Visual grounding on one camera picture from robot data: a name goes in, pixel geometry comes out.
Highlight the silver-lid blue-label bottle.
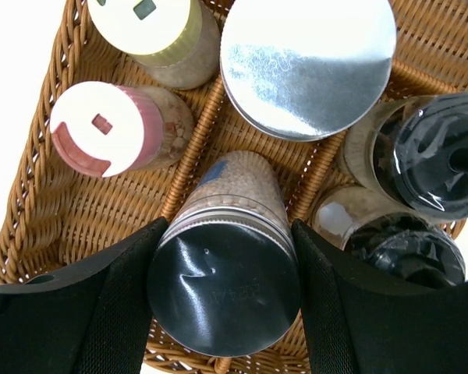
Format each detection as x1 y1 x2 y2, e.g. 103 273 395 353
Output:
147 150 300 358

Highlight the silver-lid white shaker bottle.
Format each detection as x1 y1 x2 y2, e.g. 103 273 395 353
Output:
220 0 397 142

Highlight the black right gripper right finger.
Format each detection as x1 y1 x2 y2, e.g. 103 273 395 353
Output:
292 220 468 373

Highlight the pink-cap spice bottle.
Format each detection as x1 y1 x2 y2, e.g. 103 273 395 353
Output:
49 81 195 178

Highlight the yellow-cap spice bottle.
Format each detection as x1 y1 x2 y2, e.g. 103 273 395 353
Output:
87 0 221 90

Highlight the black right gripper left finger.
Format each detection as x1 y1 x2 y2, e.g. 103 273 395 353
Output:
0 218 168 373

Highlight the large black-cap grinder bottle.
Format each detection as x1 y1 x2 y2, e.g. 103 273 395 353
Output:
337 91 468 222

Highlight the small black-cap pepper bottle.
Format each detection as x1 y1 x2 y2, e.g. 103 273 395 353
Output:
313 185 466 289

